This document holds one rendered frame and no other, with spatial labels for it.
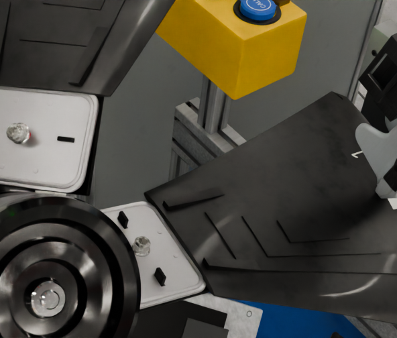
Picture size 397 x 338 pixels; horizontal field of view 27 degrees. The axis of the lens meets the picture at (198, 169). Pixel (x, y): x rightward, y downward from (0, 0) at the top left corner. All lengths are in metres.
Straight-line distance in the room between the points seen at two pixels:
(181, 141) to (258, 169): 0.52
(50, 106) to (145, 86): 1.15
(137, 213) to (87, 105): 0.11
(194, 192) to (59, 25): 0.17
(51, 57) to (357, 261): 0.28
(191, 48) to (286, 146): 0.35
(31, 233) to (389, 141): 0.29
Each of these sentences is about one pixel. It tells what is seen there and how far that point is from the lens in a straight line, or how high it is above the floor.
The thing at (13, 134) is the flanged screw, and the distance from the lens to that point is 0.54.
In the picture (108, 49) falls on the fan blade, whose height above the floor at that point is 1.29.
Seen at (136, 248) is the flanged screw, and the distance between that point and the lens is 0.58.
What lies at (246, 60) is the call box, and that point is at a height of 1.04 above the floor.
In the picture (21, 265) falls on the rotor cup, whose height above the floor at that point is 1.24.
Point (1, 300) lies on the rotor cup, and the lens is 0.48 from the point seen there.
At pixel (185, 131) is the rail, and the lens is 1.16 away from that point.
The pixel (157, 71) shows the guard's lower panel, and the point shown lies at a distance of 1.68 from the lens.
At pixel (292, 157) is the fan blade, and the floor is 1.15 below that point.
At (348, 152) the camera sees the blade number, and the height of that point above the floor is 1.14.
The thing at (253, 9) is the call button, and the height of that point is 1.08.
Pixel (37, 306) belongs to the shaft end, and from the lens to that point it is 0.49.
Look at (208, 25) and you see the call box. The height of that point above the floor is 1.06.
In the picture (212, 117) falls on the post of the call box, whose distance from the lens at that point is 1.10.
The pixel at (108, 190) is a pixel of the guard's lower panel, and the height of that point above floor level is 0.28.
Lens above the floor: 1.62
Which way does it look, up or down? 45 degrees down
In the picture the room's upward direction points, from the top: 8 degrees clockwise
